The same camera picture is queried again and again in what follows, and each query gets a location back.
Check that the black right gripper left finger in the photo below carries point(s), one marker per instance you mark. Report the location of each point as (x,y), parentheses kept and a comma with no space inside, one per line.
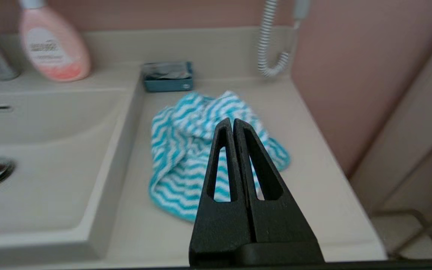
(219,225)

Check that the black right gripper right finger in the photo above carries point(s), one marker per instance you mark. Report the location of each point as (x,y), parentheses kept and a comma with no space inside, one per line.
(276,225)

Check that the teal white striped towel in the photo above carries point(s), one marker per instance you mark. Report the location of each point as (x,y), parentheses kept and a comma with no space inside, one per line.
(182,150)

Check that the beige ceramic sink basin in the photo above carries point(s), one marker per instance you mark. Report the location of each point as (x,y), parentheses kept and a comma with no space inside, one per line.
(43,187)

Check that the blue soap tray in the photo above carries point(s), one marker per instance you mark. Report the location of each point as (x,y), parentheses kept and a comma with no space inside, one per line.
(167,85)

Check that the grey sachets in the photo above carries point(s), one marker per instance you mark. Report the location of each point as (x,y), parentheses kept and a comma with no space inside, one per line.
(167,71)

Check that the pink soap pump bottle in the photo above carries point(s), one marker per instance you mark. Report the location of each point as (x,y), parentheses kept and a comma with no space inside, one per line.
(54,48)

